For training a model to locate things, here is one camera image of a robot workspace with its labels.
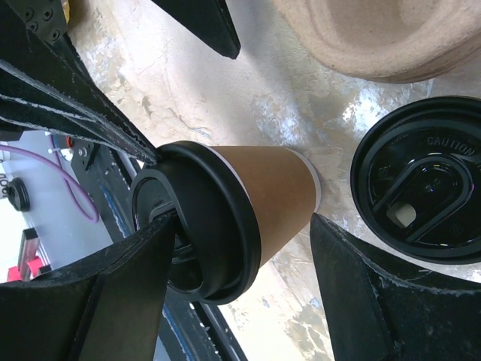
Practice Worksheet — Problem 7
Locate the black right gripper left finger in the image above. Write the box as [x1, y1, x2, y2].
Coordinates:
[1, 217, 174, 360]

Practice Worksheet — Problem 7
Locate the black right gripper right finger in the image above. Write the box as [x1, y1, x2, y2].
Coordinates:
[310, 214, 480, 360]

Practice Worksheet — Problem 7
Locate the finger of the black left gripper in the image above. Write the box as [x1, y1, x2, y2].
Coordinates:
[153, 0, 241, 59]
[1, 1, 158, 164]

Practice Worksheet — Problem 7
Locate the black cup lid bottom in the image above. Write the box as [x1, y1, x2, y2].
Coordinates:
[130, 141, 262, 305]

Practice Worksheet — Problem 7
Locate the brown paper cup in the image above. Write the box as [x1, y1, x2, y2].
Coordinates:
[211, 146, 322, 265]

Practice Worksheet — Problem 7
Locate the brown pulp cup carrier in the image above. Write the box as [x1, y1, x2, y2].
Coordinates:
[274, 1, 480, 83]

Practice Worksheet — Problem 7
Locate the black spare cup lid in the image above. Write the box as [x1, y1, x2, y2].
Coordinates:
[350, 96, 480, 264]

